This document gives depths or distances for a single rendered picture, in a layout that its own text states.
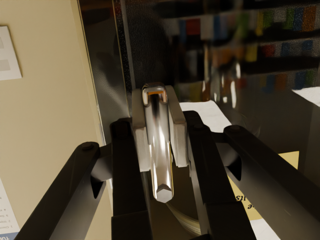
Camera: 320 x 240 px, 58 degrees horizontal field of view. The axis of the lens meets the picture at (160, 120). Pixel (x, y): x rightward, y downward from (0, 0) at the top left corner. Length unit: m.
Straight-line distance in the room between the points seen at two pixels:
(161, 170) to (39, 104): 0.57
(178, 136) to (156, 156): 0.04
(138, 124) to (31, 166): 0.68
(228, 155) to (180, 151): 0.03
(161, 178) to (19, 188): 0.70
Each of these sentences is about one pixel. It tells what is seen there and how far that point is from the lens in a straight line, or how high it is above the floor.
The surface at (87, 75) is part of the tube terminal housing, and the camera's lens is 0.25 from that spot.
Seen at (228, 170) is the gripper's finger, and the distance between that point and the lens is 0.16.
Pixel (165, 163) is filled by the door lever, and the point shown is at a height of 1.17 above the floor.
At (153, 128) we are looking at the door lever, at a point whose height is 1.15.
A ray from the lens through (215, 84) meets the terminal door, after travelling 0.24.
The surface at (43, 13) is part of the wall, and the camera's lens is 0.69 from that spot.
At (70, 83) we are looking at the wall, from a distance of 0.71.
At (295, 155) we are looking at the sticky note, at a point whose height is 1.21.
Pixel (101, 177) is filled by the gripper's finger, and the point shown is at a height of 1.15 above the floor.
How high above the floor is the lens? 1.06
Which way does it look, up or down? 24 degrees up
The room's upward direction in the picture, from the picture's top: 174 degrees clockwise
